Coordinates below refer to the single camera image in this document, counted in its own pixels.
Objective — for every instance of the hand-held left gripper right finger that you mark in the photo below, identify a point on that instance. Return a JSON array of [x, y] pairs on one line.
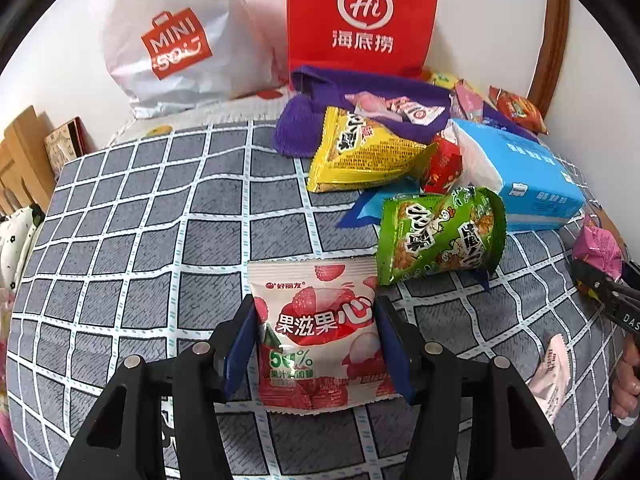
[[397, 350]]

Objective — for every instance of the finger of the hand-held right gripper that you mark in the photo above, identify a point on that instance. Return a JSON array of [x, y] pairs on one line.
[[595, 294], [607, 280]]

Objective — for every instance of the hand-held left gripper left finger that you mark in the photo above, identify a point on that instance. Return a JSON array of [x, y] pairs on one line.
[[237, 355]]

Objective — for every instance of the white red lychee candy packet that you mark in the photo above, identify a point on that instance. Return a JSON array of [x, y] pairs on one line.
[[315, 320]]

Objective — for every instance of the pale pink snack packet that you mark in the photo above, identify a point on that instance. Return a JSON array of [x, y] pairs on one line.
[[550, 380]]

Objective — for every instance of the green snack packet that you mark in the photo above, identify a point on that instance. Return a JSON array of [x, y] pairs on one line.
[[440, 235]]

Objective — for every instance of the red snack packet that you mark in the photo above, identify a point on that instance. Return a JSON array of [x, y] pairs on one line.
[[442, 167]]

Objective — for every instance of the yellow snack packet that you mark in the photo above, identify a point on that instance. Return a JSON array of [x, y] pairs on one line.
[[360, 155]]

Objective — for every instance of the purple cloth basket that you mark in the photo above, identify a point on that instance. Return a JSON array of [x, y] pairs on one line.
[[300, 125]]

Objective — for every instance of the small white red packet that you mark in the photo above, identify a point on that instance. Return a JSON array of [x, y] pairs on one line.
[[417, 110]]

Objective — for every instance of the person's right hand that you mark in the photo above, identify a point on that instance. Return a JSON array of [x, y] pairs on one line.
[[627, 385]]

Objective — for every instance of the blue tissue box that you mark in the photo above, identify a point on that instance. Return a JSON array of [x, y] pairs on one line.
[[530, 180]]

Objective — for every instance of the grey checked blanket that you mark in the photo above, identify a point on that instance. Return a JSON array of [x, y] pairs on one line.
[[150, 260]]

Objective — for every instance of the orange chips bag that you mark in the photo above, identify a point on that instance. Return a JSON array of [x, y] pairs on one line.
[[520, 109]]

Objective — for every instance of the white floral cloth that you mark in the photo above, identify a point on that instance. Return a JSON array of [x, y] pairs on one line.
[[15, 240]]

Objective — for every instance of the yellow chips bag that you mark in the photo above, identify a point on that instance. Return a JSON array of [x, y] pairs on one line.
[[442, 79]]

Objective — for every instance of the patterned cardboard box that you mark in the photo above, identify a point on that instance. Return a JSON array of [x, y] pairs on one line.
[[62, 145]]

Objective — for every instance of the wooden headboard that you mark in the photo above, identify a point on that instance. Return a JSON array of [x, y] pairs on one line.
[[20, 160]]

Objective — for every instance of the white plastic shopping bag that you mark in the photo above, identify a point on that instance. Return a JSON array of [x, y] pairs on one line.
[[130, 75]]

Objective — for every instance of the red paper bag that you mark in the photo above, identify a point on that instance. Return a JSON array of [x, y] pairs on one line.
[[320, 35]]

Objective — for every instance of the brown wooden door frame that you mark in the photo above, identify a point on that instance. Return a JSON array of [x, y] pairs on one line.
[[550, 50]]

